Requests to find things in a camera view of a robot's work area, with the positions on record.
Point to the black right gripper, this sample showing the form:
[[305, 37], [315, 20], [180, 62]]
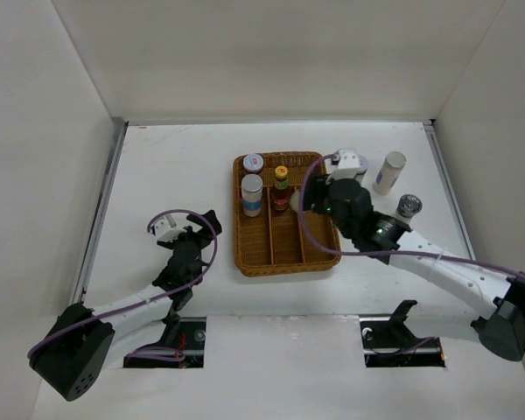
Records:
[[317, 184]]

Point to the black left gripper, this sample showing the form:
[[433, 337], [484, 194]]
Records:
[[190, 234]]

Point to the red sauce bottle yellow cap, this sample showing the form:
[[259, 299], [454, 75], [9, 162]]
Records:
[[280, 191]]

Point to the blue label silver-lid canister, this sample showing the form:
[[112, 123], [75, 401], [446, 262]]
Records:
[[251, 194]]

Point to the dark spice jar white lid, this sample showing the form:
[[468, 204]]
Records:
[[253, 163]]

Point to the white canister blue label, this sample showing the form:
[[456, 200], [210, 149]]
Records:
[[389, 173]]

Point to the white bottle black cap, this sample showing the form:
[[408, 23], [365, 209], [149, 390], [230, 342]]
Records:
[[297, 202]]

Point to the dark jar red-label lid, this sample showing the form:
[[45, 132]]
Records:
[[363, 169]]

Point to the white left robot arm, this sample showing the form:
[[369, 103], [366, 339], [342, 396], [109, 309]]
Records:
[[140, 327]]

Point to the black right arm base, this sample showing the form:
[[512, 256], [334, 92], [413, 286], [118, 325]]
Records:
[[388, 343]]

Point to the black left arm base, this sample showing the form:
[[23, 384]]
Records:
[[180, 345]]

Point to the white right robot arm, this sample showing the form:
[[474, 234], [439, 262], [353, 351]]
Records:
[[495, 293]]

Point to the brown wicker divided tray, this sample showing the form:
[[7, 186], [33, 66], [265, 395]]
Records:
[[272, 242]]

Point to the salt grinder clear grey top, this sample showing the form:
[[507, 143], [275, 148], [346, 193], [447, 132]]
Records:
[[409, 205]]

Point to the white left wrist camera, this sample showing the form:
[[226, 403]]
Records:
[[163, 226]]

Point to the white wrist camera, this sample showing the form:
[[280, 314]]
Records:
[[163, 226], [346, 164]]

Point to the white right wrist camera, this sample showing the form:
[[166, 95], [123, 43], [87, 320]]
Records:
[[346, 164]]

